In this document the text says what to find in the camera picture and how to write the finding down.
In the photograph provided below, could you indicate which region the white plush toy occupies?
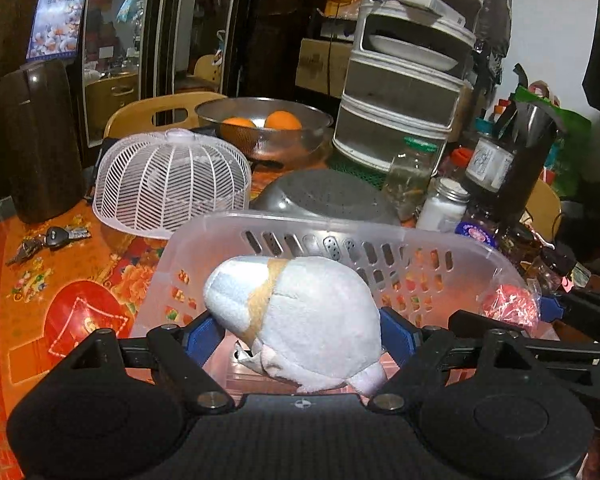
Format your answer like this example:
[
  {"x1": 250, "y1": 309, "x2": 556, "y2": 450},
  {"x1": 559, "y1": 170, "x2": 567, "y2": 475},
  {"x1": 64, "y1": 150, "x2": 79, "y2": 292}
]
[{"x1": 202, "y1": 256, "x2": 387, "y2": 396}]

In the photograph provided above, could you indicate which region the steel bowl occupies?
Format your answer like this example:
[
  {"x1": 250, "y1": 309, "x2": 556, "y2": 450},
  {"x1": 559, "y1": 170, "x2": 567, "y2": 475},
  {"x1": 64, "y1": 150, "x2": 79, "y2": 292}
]
[{"x1": 195, "y1": 98, "x2": 332, "y2": 165}]

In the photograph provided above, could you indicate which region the tiered food cover rack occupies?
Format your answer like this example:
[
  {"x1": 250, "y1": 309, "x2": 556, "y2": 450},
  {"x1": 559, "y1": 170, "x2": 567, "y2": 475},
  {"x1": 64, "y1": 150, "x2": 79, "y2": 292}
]
[{"x1": 332, "y1": 0, "x2": 484, "y2": 172}]

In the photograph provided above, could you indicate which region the white mesh food cover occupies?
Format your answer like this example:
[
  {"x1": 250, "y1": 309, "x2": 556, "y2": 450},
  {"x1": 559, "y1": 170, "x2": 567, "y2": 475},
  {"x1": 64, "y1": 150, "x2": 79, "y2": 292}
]
[{"x1": 92, "y1": 128, "x2": 251, "y2": 240}]

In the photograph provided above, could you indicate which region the grey metal colander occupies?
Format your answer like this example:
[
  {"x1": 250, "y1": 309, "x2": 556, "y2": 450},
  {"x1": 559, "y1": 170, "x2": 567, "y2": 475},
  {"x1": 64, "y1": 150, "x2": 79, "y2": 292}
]
[{"x1": 250, "y1": 169, "x2": 400, "y2": 226}]

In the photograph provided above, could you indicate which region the wall calendar poster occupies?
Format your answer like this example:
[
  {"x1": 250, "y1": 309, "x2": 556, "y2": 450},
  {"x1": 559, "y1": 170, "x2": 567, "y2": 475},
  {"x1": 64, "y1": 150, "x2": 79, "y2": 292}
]
[{"x1": 27, "y1": 0, "x2": 85, "y2": 62}]

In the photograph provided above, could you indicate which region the dark lidded jar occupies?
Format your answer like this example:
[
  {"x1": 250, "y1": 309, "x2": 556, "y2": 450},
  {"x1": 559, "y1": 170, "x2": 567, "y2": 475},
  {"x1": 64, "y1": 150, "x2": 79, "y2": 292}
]
[{"x1": 454, "y1": 203, "x2": 500, "y2": 248}]

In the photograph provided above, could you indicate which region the translucent plastic basket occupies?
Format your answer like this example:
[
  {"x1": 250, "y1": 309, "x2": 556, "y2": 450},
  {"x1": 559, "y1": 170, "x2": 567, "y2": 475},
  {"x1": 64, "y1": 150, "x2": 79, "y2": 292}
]
[{"x1": 132, "y1": 211, "x2": 540, "y2": 394}]

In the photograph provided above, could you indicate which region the green shopping bag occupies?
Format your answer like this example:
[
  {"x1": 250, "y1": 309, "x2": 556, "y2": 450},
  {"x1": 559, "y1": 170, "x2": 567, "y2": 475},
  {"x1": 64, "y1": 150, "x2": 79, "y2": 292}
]
[{"x1": 514, "y1": 80, "x2": 592, "y2": 198}]

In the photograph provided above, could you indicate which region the brown thermos jug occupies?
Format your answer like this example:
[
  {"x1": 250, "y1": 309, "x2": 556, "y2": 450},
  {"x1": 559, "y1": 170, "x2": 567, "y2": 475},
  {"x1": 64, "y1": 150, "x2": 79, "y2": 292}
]
[{"x1": 0, "y1": 60, "x2": 84, "y2": 223}]

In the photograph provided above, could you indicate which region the red candy bag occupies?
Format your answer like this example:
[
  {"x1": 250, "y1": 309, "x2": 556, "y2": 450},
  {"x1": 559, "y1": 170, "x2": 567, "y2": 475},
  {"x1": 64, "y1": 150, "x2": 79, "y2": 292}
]
[{"x1": 480, "y1": 284, "x2": 540, "y2": 332}]

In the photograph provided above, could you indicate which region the white-filled glass jar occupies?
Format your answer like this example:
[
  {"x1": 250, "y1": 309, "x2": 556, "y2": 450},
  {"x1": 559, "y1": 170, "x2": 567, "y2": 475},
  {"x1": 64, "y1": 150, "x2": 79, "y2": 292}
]
[{"x1": 416, "y1": 177, "x2": 470, "y2": 233}]

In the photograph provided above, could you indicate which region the black kettle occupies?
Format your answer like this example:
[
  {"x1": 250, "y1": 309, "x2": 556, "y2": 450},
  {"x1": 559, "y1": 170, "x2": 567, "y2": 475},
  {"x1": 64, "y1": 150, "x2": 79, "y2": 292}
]
[{"x1": 462, "y1": 101, "x2": 566, "y2": 226}]

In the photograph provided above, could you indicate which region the orange fruit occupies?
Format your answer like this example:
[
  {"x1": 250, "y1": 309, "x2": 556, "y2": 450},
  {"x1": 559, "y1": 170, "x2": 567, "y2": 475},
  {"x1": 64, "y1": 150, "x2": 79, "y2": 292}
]
[
  {"x1": 264, "y1": 110, "x2": 302, "y2": 130},
  {"x1": 222, "y1": 116, "x2": 256, "y2": 128}
]

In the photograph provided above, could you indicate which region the wooden chair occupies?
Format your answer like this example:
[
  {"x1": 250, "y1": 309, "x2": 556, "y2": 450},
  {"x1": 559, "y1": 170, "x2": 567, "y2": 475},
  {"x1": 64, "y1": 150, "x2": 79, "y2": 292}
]
[{"x1": 104, "y1": 91, "x2": 225, "y2": 139}]

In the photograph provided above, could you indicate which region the green-lid glass jar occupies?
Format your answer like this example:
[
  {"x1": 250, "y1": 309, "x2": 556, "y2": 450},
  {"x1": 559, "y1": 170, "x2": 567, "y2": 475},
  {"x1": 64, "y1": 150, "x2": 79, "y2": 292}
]
[{"x1": 381, "y1": 136, "x2": 438, "y2": 221}]

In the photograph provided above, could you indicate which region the key bunch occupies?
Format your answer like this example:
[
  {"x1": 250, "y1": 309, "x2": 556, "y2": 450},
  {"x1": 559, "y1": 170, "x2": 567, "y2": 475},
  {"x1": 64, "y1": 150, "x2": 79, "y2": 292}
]
[{"x1": 6, "y1": 226, "x2": 92, "y2": 266}]

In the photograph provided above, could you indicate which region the cardboard box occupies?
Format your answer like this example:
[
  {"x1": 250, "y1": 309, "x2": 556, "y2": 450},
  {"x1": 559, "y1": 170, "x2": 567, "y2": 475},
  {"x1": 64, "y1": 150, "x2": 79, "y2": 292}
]
[{"x1": 296, "y1": 38, "x2": 352, "y2": 98}]

